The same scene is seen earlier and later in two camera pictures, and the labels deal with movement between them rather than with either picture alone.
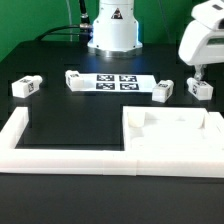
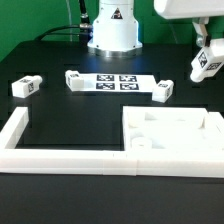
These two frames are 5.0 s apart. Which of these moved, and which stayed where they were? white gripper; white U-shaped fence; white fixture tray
Moved: white gripper
Stayed: white U-shaped fence; white fixture tray
